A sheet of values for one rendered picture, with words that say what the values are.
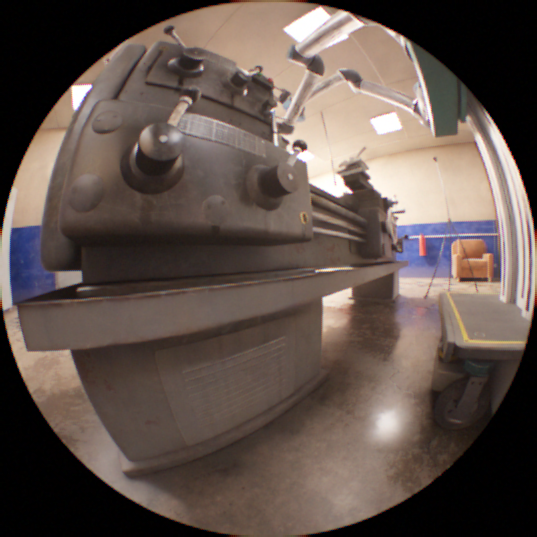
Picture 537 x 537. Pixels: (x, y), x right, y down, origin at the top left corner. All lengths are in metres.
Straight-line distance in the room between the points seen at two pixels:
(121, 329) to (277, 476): 0.47
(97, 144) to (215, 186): 0.21
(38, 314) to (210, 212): 0.30
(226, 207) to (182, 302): 0.16
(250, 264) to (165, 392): 0.40
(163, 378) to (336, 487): 0.46
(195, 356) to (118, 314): 0.21
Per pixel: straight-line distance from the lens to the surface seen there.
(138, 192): 0.29
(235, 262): 0.52
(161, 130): 0.27
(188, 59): 0.66
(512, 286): 0.97
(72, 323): 0.29
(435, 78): 0.95
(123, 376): 0.42
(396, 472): 0.59
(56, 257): 0.43
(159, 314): 0.27
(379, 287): 2.32
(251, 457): 0.58
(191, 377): 0.44
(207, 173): 0.33
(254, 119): 0.70
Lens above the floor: 0.50
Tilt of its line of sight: 2 degrees down
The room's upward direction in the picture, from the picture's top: 2 degrees counter-clockwise
